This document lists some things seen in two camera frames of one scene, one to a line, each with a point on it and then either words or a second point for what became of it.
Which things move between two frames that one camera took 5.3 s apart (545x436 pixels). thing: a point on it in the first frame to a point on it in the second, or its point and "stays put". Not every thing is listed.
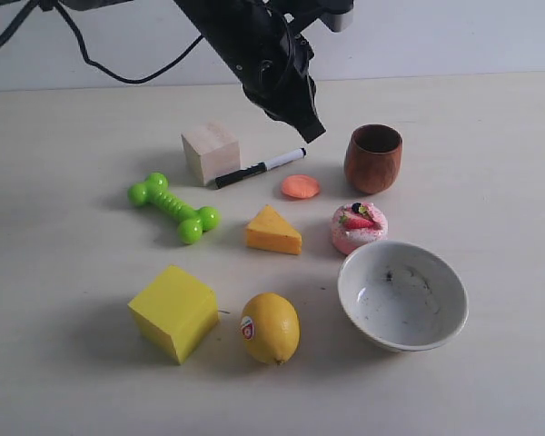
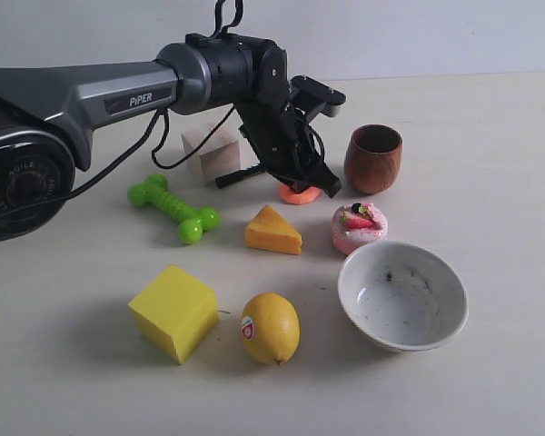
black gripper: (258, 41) to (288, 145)
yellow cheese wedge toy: (268, 231) stays put
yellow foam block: (176, 311) stays put
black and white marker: (254, 169) stays put
